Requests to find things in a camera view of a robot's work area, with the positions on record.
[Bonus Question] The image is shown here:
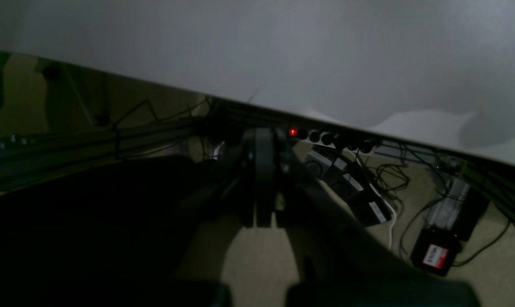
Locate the white power strip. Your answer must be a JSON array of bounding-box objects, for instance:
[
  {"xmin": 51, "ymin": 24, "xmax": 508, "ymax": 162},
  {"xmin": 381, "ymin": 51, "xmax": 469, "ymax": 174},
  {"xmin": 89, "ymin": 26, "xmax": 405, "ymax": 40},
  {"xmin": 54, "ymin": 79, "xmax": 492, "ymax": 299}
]
[{"xmin": 283, "ymin": 124, "xmax": 437, "ymax": 160}]

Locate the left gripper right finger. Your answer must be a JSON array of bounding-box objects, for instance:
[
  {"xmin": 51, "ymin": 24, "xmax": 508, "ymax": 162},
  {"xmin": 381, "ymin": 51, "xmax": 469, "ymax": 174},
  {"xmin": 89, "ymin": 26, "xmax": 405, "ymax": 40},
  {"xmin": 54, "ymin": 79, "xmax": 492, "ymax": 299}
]
[{"xmin": 264, "ymin": 128, "xmax": 480, "ymax": 307}]

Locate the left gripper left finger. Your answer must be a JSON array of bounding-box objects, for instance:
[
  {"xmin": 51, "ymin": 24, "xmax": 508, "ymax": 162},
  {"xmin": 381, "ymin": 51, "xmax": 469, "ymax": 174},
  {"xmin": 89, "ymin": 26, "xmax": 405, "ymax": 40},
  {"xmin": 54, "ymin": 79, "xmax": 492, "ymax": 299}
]
[{"xmin": 0, "ymin": 128, "xmax": 263, "ymax": 307}]

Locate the black power adapter brick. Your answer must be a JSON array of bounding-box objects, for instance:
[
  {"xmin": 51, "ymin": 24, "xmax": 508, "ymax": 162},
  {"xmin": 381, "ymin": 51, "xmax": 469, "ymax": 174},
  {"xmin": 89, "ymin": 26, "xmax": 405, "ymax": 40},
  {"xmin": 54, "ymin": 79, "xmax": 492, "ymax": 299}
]
[{"xmin": 410, "ymin": 227, "xmax": 461, "ymax": 277}]

